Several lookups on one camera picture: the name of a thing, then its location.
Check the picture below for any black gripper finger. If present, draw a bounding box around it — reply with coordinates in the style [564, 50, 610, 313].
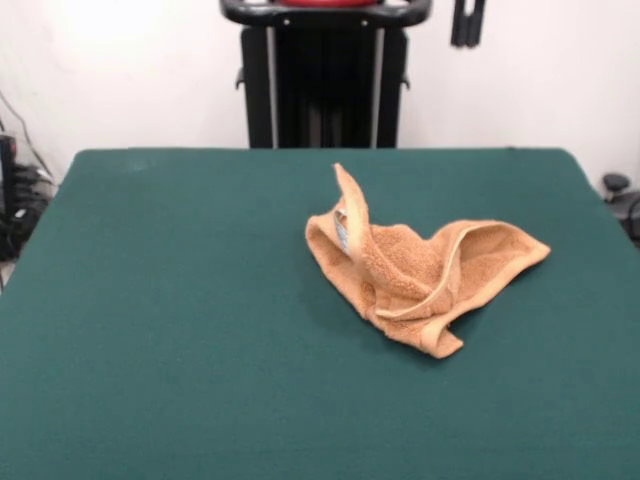
[465, 0, 482, 49]

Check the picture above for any orange terry towel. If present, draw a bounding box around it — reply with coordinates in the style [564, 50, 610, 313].
[304, 162, 552, 360]

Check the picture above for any black office chair base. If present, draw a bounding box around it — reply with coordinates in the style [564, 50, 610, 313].
[601, 172, 640, 251]

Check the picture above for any dark green table cloth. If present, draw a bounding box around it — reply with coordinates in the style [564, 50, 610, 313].
[0, 147, 640, 480]

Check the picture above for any black electronics box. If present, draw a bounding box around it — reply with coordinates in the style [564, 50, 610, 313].
[0, 133, 18, 261]

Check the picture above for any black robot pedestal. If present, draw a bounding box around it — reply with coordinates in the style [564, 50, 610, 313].
[218, 0, 431, 150]

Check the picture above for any grey cable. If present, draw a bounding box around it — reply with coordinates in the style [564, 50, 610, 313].
[0, 90, 54, 179]

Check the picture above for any black cable bundle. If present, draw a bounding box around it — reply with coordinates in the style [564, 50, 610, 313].
[10, 163, 59, 236]

